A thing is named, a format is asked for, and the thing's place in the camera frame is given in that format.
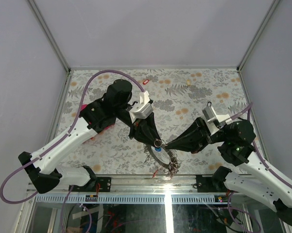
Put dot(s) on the aluminium front rail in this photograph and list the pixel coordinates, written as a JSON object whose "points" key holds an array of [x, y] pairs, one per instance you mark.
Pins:
{"points": [[142, 189]]}

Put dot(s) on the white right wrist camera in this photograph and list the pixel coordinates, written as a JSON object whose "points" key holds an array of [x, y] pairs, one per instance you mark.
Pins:
{"points": [[215, 116]]}

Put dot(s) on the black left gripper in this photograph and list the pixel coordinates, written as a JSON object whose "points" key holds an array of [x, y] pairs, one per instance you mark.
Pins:
{"points": [[146, 129]]}

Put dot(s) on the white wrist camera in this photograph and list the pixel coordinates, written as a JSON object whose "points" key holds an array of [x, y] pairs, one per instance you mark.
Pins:
{"points": [[142, 109], [215, 116]]}

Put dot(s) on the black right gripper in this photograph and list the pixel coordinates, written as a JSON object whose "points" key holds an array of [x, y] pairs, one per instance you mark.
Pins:
{"points": [[194, 139]]}

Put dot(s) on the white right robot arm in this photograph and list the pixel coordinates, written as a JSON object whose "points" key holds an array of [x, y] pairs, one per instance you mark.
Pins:
{"points": [[271, 188]]}

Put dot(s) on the large metal keyring with keys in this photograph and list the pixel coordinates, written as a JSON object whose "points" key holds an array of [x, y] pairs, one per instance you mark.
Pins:
{"points": [[165, 161]]}

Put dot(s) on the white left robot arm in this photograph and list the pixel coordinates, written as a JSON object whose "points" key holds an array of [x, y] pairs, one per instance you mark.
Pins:
{"points": [[44, 168]]}

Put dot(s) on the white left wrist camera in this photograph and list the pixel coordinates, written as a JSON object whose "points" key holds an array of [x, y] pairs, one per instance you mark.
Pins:
{"points": [[142, 109]]}

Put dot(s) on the crumpled pink cloth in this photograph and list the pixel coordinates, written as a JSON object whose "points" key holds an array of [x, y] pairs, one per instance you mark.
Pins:
{"points": [[97, 117]]}

